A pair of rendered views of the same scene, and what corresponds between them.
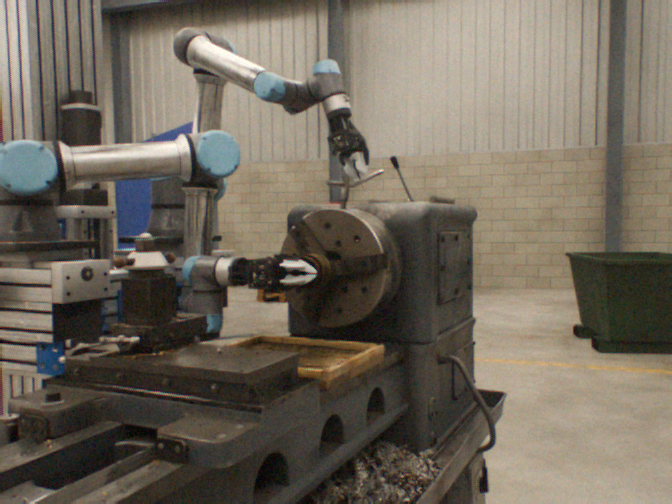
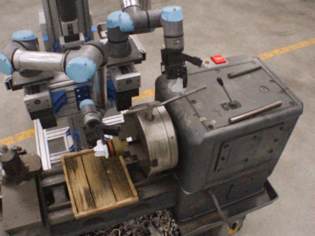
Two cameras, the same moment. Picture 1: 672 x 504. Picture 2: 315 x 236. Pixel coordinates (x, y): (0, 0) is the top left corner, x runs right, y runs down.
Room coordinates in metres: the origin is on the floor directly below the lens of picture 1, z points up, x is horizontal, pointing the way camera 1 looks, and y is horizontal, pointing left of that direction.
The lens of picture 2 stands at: (1.00, -0.64, 2.17)
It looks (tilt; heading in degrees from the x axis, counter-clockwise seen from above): 45 degrees down; 42
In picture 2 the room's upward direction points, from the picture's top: 2 degrees clockwise
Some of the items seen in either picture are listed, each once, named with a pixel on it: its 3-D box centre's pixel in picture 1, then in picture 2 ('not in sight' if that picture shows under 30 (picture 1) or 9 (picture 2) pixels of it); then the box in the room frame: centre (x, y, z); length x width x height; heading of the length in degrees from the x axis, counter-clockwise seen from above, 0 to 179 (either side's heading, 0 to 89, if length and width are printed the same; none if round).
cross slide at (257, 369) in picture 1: (174, 364); (18, 187); (1.12, 0.31, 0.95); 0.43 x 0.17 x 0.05; 64
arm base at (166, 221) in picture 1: (171, 220); (118, 43); (1.98, 0.54, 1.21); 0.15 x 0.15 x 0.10
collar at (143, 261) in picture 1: (146, 260); (5, 152); (1.15, 0.36, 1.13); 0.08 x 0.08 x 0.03
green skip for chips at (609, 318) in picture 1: (633, 300); not in sight; (5.99, -2.77, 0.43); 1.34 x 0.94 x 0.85; 173
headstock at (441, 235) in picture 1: (387, 264); (224, 117); (2.05, -0.15, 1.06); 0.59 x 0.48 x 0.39; 154
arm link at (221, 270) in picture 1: (232, 270); (91, 121); (1.56, 0.28, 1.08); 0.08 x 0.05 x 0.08; 154
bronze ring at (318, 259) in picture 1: (311, 271); (117, 146); (1.55, 0.08, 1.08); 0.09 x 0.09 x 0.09; 64
